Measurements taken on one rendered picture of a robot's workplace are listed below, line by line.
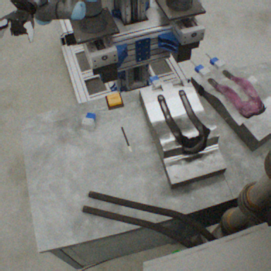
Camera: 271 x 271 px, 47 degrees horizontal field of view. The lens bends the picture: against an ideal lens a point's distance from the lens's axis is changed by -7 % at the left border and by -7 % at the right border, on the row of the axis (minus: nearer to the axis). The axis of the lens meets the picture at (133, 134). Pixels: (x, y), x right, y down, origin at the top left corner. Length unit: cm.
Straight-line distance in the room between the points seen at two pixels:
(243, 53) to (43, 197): 231
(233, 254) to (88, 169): 95
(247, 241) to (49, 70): 255
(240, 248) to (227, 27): 288
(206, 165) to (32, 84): 192
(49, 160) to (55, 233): 36
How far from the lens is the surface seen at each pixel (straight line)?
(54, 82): 291
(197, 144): 149
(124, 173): 149
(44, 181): 154
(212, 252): 72
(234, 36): 334
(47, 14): 138
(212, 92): 166
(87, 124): 157
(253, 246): 74
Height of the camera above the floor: 216
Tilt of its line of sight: 60 degrees down
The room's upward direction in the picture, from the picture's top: 3 degrees counter-clockwise
